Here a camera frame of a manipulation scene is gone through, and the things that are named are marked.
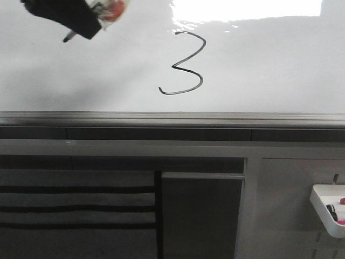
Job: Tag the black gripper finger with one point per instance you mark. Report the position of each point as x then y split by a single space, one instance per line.
76 15

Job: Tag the grey slatted drawer unit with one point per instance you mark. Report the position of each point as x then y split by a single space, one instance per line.
80 214

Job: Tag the dark grey cabinet door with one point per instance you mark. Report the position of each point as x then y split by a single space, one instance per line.
200 215

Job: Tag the white plastic marker tray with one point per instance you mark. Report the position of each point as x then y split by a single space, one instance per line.
322 195

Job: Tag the black capped marker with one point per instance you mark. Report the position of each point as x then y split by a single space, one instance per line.
331 209

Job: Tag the white whiteboard with aluminium frame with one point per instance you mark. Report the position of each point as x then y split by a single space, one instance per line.
179 62

